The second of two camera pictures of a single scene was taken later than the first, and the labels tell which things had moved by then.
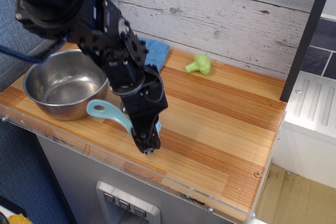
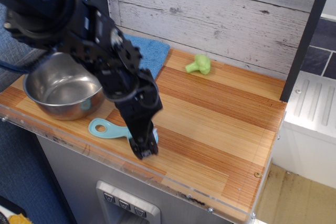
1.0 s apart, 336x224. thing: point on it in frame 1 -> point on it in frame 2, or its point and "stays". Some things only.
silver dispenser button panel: x=117 y=206 stays
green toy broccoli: x=202 y=63 stays
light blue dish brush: x=158 y=126 -> x=103 y=128
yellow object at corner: x=20 y=219 stays
